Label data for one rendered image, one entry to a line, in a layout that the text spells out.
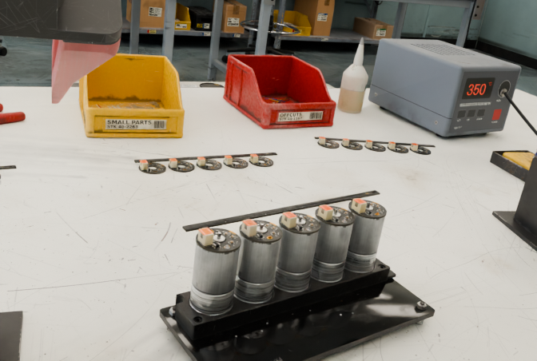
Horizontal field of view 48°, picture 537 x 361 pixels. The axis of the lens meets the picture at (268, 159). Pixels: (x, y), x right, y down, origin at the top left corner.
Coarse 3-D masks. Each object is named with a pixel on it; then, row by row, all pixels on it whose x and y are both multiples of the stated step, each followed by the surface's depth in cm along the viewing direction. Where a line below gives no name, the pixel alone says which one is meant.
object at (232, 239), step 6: (210, 228) 34; (216, 228) 34; (222, 228) 34; (216, 234) 34; (222, 234) 34; (228, 234) 34; (234, 234) 34; (198, 240) 33; (228, 240) 33; (234, 240) 33; (240, 240) 33; (204, 246) 32; (210, 246) 32; (216, 246) 32; (222, 246) 32; (234, 246) 33; (240, 246) 33; (222, 252) 32
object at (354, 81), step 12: (360, 48) 79; (360, 60) 80; (348, 72) 80; (360, 72) 80; (348, 84) 80; (360, 84) 80; (348, 96) 80; (360, 96) 81; (348, 108) 81; (360, 108) 82
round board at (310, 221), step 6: (306, 216) 37; (306, 222) 36; (312, 222) 36; (318, 222) 37; (288, 228) 35; (294, 228) 35; (300, 228) 35; (312, 228) 36; (318, 228) 36; (306, 234) 35
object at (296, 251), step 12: (288, 240) 36; (300, 240) 35; (312, 240) 36; (288, 252) 36; (300, 252) 36; (312, 252) 36; (276, 264) 37; (288, 264) 36; (300, 264) 36; (276, 276) 37; (288, 276) 36; (300, 276) 36; (288, 288) 37; (300, 288) 37
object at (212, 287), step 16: (224, 240) 33; (208, 256) 32; (224, 256) 32; (208, 272) 33; (224, 272) 33; (192, 288) 34; (208, 288) 33; (224, 288) 33; (192, 304) 34; (208, 304) 33; (224, 304) 34
